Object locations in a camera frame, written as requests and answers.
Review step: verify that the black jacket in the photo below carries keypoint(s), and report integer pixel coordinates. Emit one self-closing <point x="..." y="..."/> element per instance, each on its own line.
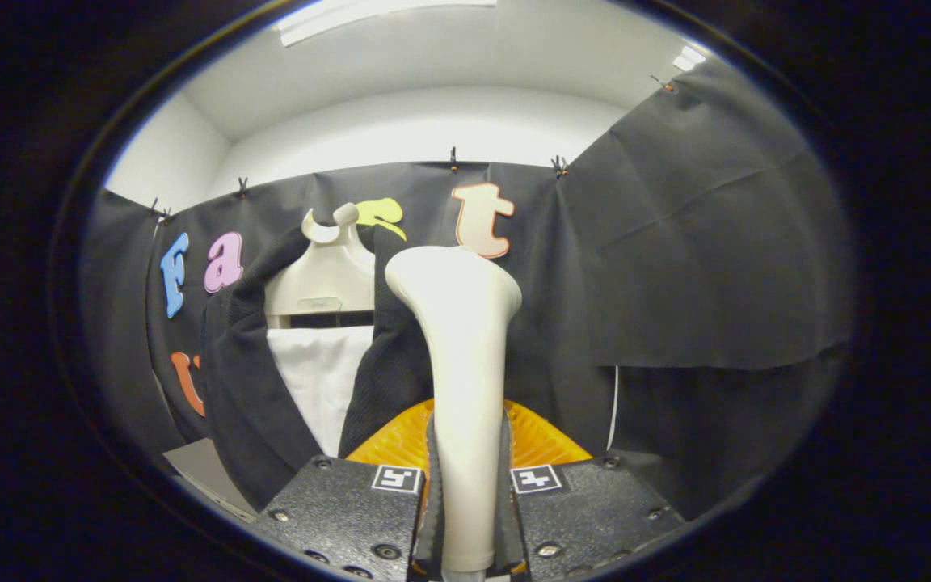
<point x="247" y="388"/>

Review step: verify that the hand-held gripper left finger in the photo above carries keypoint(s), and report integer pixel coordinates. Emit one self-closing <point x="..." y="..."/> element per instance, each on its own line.
<point x="352" y="509"/>

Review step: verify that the grey drawer cabinet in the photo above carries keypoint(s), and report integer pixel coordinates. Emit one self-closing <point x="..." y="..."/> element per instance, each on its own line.
<point x="199" y="469"/>

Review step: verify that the white plastic hanger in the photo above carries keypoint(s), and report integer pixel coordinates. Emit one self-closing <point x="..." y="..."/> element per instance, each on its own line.
<point x="320" y="275"/>

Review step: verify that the black backdrop cloth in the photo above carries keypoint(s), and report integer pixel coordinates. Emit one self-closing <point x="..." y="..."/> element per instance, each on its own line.
<point x="716" y="242"/>

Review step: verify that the long ceiling light panel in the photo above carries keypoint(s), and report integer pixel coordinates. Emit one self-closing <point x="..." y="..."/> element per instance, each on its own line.
<point x="336" y="16"/>

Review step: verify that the white shirt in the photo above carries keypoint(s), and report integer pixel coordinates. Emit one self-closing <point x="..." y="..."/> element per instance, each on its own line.
<point x="320" y="380"/>

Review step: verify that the white garment steamer head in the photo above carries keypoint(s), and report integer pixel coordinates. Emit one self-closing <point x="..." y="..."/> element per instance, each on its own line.
<point x="461" y="339"/>

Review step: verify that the small ceiling light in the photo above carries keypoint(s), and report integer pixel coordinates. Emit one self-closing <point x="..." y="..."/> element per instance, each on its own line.
<point x="688" y="58"/>

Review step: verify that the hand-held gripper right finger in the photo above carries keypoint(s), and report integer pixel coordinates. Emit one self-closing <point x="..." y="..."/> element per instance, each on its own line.
<point x="587" y="509"/>

